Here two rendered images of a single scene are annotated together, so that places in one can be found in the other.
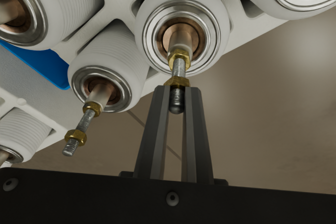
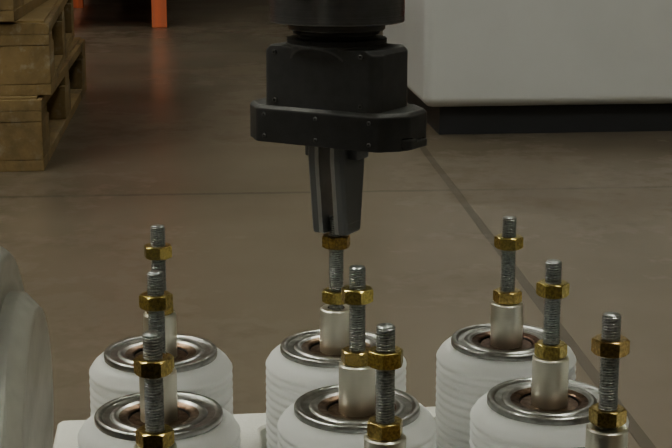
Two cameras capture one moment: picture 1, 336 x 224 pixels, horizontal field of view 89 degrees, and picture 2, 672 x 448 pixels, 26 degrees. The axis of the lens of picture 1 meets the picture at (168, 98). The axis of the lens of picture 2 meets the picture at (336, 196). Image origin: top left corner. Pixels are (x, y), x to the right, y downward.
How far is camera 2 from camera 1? 90 cm
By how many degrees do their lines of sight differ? 46
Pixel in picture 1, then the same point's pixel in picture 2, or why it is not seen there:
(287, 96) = not seen: outside the picture
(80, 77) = (523, 353)
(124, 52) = (447, 395)
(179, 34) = (329, 341)
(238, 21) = (249, 428)
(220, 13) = (274, 355)
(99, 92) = (494, 325)
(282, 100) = not seen: outside the picture
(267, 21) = not seen: hidden behind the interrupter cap
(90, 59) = (486, 366)
